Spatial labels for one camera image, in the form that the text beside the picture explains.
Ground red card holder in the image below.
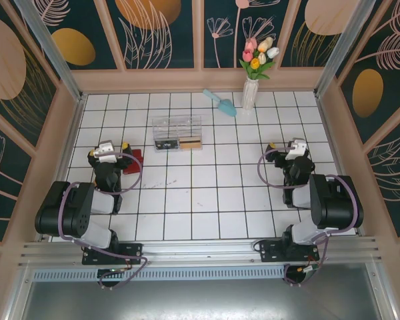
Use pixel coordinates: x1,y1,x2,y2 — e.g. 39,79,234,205
122,149,145,175

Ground black VIP card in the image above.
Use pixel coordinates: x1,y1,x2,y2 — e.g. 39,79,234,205
155,139,180,150

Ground clear acrylic card organizer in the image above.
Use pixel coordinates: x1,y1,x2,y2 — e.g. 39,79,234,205
152,115,204,153

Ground gold card with black stripe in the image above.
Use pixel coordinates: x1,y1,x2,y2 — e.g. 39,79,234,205
179,136,203,150

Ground white ribbed vase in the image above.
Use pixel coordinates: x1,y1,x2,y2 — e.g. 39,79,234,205
241,75,259,110

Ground light blue trowel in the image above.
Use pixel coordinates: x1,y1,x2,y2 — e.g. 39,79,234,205
203,89,237,117

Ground artificial tulip bouquet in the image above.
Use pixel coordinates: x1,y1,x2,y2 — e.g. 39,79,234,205
239,36,280,81

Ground grey metal sheet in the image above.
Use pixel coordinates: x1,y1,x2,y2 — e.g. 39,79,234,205
19,279,384,320

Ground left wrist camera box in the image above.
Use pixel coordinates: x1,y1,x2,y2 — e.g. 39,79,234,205
97,142,118,164

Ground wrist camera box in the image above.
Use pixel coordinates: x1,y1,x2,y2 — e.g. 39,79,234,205
97,142,118,164
285,139,308,161

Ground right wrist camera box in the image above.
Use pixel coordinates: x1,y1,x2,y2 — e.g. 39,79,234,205
285,139,308,161

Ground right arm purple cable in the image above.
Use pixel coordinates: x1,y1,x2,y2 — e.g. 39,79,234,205
257,146,360,288

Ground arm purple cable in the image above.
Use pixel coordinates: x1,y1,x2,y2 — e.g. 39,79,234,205
257,146,360,288
58,151,149,289

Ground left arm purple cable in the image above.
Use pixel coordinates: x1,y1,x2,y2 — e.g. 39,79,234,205
58,151,149,289

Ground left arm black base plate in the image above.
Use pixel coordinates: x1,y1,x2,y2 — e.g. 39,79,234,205
82,243,144,266

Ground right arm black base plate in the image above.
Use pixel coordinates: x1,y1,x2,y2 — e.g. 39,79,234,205
259,239,321,264

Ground aluminium frame post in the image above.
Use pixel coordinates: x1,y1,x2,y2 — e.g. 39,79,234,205
15,0,87,101
315,0,384,97

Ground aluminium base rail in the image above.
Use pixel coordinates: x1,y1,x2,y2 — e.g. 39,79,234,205
18,236,384,267

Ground slotted grey cable duct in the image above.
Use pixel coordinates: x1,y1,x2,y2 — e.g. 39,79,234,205
31,266,287,281

